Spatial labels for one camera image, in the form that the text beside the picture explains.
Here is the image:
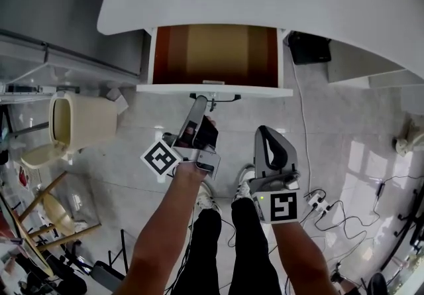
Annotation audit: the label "person's left forearm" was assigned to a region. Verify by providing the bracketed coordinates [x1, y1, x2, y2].
[112, 164, 203, 295]

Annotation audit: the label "black office chair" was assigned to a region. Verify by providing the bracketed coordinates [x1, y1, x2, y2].
[29, 240, 92, 295]

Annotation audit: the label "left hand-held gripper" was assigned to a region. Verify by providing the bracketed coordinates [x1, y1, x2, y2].
[139, 95, 222, 181]

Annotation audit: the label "person's black trousers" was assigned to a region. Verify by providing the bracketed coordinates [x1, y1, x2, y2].
[170, 199, 292, 295]

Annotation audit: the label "black folding chair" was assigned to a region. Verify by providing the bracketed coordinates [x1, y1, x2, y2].
[91, 229, 130, 288]

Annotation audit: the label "black metal frame stand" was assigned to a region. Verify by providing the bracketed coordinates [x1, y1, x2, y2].
[380, 187, 424, 271]

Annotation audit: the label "red white paper sheet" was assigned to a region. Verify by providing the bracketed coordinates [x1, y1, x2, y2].
[15, 162, 44, 194]

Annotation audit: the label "cream trash bin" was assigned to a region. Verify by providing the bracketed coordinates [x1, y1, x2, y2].
[20, 91, 119, 170]

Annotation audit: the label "white cable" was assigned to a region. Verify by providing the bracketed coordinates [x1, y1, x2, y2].
[291, 61, 313, 194]

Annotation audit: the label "black power adapter cable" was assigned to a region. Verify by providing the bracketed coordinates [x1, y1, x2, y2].
[311, 174, 424, 241]

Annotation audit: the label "white crumpled paper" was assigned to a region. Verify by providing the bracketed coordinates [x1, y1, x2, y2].
[105, 86, 130, 115]

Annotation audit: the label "white power strip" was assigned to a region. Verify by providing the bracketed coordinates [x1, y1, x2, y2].
[303, 189, 332, 215]

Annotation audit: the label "person's right forearm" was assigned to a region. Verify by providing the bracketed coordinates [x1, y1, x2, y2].
[272, 220, 335, 295]

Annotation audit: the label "white shelving rack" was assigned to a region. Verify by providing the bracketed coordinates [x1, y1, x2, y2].
[0, 81, 80, 104]

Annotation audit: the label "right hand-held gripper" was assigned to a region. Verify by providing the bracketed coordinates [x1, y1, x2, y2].
[247, 125, 303, 225]

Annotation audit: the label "white desk drawer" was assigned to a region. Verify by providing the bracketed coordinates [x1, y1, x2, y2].
[135, 24, 294, 104]

